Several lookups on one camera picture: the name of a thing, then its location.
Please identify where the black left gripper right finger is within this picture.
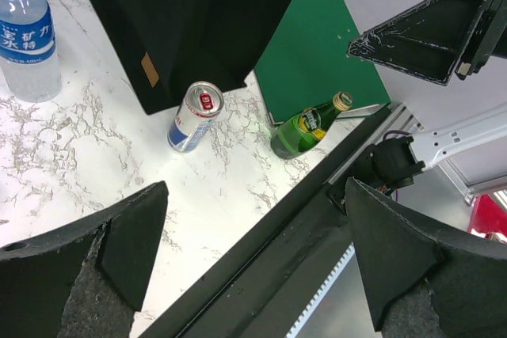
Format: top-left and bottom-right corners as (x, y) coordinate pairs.
(345, 178), (506, 337)

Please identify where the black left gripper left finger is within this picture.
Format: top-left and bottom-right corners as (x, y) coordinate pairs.
(1, 181), (169, 337)

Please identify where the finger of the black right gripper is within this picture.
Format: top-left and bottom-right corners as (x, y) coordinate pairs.
(348, 0), (506, 85)

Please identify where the green glass Perrier bottle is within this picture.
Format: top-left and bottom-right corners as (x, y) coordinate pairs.
(270, 91), (353, 160)

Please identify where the silver blue energy drink can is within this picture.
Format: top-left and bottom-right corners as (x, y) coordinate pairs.
(168, 82), (224, 153)

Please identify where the black canvas bag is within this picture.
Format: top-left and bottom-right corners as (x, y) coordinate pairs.
(90, 0), (291, 114)

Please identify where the red object beside table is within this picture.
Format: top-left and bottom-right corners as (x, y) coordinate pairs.
(467, 190), (507, 244)

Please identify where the green binder folder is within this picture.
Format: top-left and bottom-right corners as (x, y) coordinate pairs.
(253, 0), (391, 126)

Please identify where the clear water bottle blue label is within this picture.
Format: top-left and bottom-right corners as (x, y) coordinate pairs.
(1, 0), (62, 103)

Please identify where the white cable duct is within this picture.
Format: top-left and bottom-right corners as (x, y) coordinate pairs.
(285, 243), (355, 338)

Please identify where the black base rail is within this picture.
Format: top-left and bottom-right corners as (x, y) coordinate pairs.
(145, 105), (406, 337)

